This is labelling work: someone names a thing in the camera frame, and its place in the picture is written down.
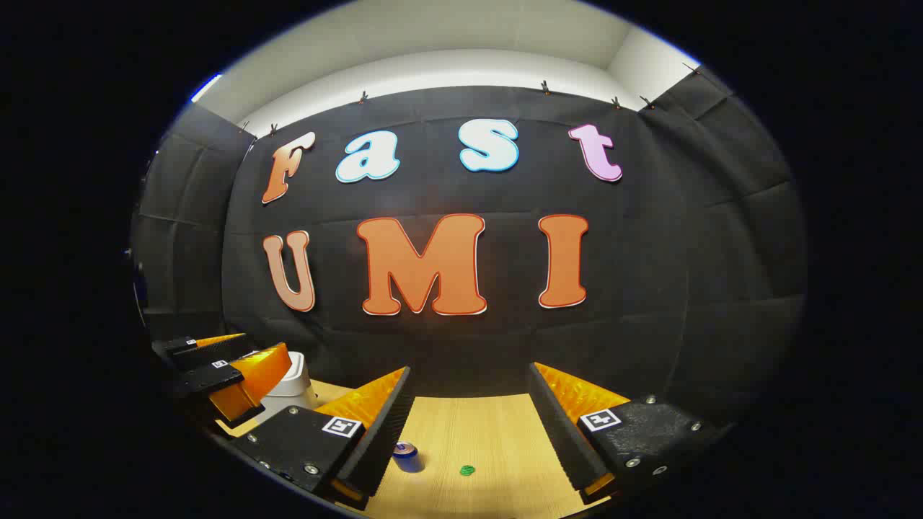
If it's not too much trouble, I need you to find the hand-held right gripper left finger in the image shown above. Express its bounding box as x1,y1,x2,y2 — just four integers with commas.
229,365,415,511

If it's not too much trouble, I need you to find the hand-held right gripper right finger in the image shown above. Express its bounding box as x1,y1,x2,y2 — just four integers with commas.
529,362,729,505

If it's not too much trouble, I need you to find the blue pop can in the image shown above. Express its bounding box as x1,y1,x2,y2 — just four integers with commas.
393,442,425,474

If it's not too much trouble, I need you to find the white desktop garbage bin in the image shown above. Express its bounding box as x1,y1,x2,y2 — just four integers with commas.
254,351,318,427

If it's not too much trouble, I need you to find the wooden desktop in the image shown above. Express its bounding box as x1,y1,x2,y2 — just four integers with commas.
215,380,617,519

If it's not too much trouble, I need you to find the black backdrop cloth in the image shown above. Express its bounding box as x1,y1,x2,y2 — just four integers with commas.
130,65,807,433

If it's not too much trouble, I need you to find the ceiling light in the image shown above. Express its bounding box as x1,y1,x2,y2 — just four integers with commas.
190,72,223,104

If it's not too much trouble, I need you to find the row of small cloth clips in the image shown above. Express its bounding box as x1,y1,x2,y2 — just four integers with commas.
239,63,702,138

